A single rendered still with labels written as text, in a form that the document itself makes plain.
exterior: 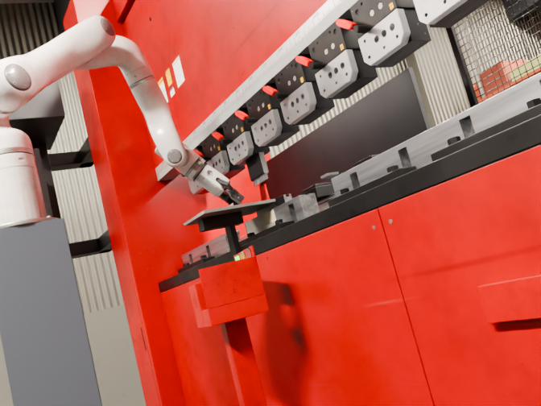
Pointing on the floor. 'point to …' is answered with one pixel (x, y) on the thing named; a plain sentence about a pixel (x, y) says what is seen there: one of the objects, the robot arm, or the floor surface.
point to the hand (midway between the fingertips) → (235, 200)
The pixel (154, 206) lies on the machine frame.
